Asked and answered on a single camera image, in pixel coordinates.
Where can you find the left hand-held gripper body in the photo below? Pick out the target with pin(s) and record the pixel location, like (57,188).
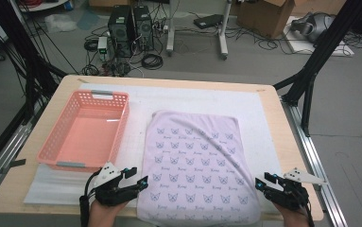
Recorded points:
(115,194)

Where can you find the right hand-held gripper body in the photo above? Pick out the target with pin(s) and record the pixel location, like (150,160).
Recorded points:
(290,195)

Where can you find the pink perforated plastic basket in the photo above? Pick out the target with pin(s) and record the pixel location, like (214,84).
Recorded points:
(87,138)

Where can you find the white towel with cat print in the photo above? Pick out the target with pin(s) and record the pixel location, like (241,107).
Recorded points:
(197,164)

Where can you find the person's right hand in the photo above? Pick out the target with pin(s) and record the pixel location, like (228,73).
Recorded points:
(295,219)

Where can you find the person's left hand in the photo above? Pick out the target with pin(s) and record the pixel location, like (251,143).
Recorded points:
(103,216)

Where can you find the white foam mat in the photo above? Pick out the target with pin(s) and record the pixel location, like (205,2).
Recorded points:
(194,99)

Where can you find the white power box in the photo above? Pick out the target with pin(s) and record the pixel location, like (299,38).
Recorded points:
(102,44)

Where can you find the black computer tower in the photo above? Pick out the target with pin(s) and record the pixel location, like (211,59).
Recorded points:
(121,31)
(143,28)

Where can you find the white flat board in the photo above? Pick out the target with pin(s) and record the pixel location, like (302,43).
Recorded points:
(342,50)

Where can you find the white metal stand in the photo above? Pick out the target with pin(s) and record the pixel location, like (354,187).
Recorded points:
(170,28)

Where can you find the grey rounded device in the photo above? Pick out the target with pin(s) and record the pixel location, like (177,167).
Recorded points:
(314,26)

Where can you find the brown cardboard box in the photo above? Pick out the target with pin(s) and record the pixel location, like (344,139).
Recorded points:
(263,17)

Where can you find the clear plastic bag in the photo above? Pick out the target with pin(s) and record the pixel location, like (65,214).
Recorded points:
(60,22)

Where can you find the black flat device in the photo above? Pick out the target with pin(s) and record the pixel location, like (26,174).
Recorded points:
(208,21)

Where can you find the white round table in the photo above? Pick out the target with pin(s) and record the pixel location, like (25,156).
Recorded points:
(43,5)

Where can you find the aluminium rail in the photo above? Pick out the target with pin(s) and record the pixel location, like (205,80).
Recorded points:
(5,151)
(314,157)

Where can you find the black frame strut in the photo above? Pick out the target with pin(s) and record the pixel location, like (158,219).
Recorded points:
(314,60)
(27,53)

